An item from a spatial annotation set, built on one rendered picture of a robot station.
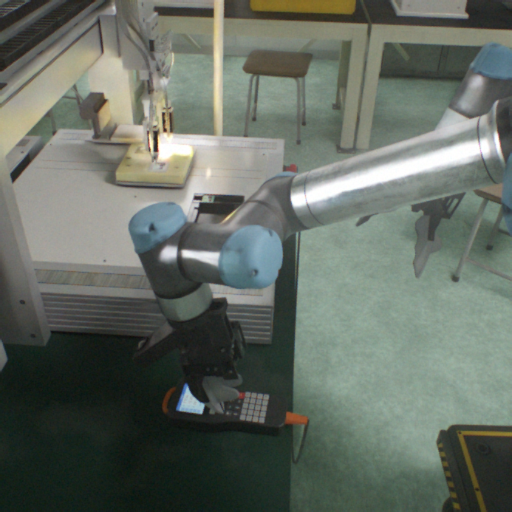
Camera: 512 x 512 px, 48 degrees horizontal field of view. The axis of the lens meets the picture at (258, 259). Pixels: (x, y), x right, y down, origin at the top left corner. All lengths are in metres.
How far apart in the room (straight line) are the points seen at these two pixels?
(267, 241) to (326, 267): 1.92
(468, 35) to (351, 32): 0.63
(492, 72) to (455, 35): 2.57
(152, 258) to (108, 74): 0.99
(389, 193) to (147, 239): 0.30
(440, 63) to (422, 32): 1.59
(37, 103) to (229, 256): 0.55
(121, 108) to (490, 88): 1.05
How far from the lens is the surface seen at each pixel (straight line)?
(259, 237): 0.67
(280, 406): 0.98
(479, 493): 1.52
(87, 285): 1.12
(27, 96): 1.06
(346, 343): 2.23
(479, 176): 0.66
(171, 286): 0.76
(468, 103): 0.94
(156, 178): 1.39
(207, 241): 0.69
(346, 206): 0.71
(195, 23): 3.43
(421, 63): 5.00
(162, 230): 0.72
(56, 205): 1.38
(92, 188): 1.43
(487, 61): 0.94
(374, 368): 2.16
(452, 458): 1.56
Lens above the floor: 1.53
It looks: 36 degrees down
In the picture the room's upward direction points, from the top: 2 degrees clockwise
